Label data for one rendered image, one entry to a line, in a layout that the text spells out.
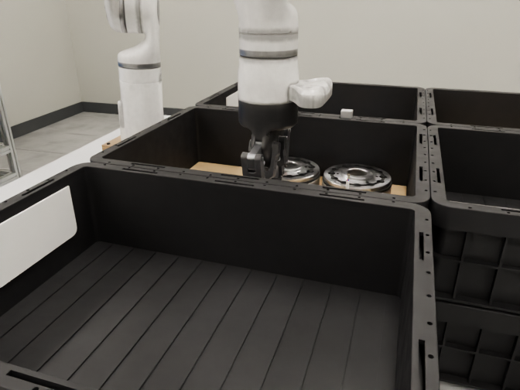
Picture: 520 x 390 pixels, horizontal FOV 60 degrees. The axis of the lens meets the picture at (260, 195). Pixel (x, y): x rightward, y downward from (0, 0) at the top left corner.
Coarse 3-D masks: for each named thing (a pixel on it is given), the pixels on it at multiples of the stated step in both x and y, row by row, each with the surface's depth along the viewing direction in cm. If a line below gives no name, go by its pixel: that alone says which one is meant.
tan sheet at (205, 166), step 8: (192, 168) 80; (200, 168) 80; (208, 168) 80; (216, 168) 80; (224, 168) 80; (232, 168) 80; (240, 168) 80; (320, 176) 76; (320, 184) 73; (392, 184) 73; (392, 192) 70; (400, 192) 70
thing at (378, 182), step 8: (328, 168) 71; (336, 168) 71; (368, 168) 71; (376, 168) 71; (328, 176) 68; (336, 176) 68; (376, 176) 68; (384, 176) 68; (336, 184) 65; (344, 184) 65; (352, 184) 65; (360, 184) 65; (368, 184) 65; (376, 184) 65; (384, 184) 65
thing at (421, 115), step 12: (336, 84) 99; (348, 84) 98; (360, 84) 98; (372, 84) 97; (216, 96) 87; (420, 96) 93; (420, 108) 79; (384, 120) 71; (396, 120) 71; (408, 120) 71; (420, 120) 71
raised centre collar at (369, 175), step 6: (348, 168) 69; (354, 168) 69; (360, 168) 69; (366, 168) 69; (342, 174) 68; (348, 174) 67; (366, 174) 68; (372, 174) 67; (354, 180) 66; (360, 180) 66; (366, 180) 66
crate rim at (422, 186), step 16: (192, 112) 78; (224, 112) 77; (160, 128) 68; (416, 128) 67; (128, 144) 61; (416, 144) 60; (96, 160) 54; (112, 160) 54; (416, 160) 54; (208, 176) 50; (224, 176) 50; (240, 176) 50; (416, 176) 50; (336, 192) 46; (352, 192) 46; (368, 192) 46; (416, 192) 46
